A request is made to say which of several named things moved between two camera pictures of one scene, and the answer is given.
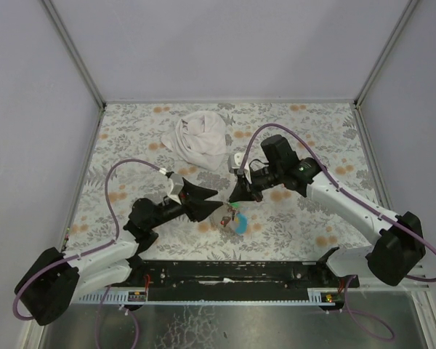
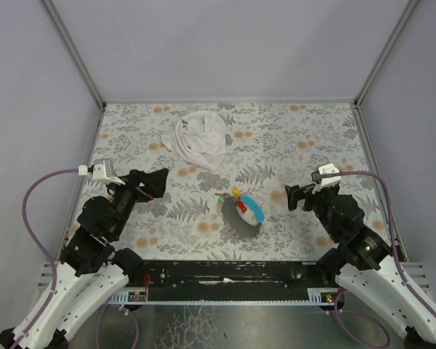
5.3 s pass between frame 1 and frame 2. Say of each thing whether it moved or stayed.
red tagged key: moved
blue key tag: moved
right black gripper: moved
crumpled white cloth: stayed
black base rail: stayed
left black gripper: moved
